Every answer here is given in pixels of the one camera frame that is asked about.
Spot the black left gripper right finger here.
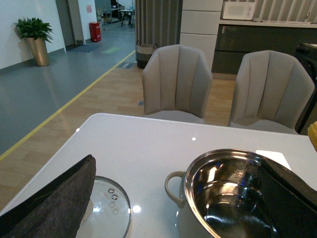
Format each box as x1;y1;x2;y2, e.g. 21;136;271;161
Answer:
258;158;317;238

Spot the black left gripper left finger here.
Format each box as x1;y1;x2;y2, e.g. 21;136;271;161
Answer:
0;155;96;238

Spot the glass pot lid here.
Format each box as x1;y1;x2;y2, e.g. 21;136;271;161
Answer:
76;176;132;238

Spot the yellow corn cob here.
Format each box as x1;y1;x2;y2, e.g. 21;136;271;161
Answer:
307;121;317;151

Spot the beige steel pot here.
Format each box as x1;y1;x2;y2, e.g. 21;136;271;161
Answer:
164;148;293;238

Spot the beige right dining chair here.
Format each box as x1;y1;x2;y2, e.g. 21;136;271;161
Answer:
228;50;306;134

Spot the beige dining chair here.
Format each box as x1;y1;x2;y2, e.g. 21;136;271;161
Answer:
142;44;212;124
228;50;306;134

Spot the beige left dining chair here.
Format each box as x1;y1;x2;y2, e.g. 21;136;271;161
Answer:
142;44;212;124

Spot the dark kitchen counter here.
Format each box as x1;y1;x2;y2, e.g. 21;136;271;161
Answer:
211;22;317;74

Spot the potted green plant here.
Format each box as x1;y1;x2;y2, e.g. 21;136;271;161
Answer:
15;17;53;66

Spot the woven laundry basket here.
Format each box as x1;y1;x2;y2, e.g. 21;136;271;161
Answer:
136;40;158;69

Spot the red bin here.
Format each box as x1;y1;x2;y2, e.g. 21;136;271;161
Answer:
89;22;102;42

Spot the white microwave oven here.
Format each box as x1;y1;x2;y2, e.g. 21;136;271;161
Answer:
221;1;256;20

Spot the white drawer cabinet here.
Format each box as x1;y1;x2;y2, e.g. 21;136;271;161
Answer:
180;0;223;68

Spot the grey curtain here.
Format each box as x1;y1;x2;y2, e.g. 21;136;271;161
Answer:
135;0;183;47

